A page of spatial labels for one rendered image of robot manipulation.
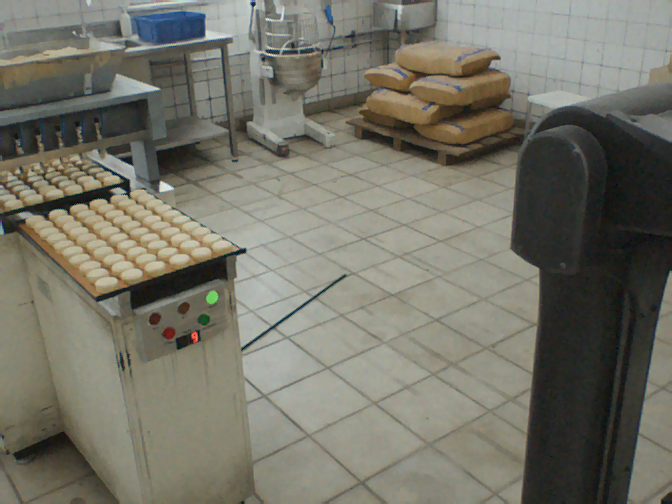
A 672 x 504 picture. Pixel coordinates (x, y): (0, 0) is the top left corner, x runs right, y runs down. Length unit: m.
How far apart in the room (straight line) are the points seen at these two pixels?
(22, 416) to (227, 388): 0.85
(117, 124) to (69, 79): 0.22
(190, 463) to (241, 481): 0.22
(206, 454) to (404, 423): 0.86
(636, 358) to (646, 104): 0.14
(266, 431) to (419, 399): 0.59
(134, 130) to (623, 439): 2.26
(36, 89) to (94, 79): 0.18
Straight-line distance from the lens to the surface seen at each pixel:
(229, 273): 1.94
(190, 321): 1.93
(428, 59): 5.59
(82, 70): 2.48
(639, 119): 0.37
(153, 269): 1.86
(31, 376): 2.67
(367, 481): 2.55
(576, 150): 0.36
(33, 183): 2.61
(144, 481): 2.15
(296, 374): 3.05
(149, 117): 2.54
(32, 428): 2.77
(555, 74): 5.88
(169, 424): 2.09
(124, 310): 1.83
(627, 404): 0.46
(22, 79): 2.42
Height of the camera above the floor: 1.72
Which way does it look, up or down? 26 degrees down
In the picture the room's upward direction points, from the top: 2 degrees counter-clockwise
